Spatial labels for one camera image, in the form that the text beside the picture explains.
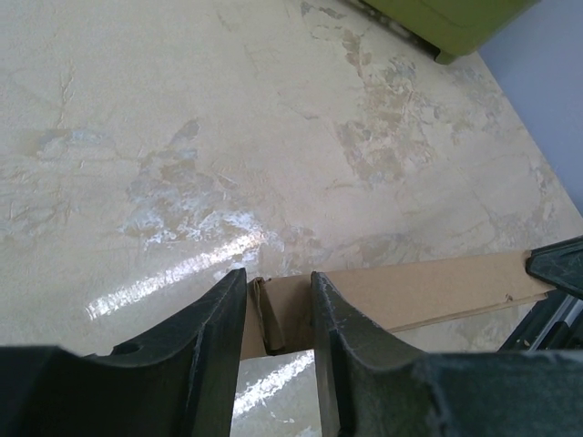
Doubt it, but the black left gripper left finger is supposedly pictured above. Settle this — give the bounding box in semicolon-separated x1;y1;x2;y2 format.
1;269;247;436

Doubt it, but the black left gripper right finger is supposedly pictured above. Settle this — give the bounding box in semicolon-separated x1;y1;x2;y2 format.
311;272;582;436

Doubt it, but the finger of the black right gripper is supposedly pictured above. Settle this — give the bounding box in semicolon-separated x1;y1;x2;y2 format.
526;236;583;300

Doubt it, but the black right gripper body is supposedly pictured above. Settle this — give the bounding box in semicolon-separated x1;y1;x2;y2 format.
499;290;582;351

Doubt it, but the brown cardboard box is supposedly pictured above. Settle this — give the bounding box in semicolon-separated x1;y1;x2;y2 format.
240;251;552;360

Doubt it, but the green plastic tub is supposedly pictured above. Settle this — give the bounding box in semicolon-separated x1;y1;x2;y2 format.
361;0;536;65

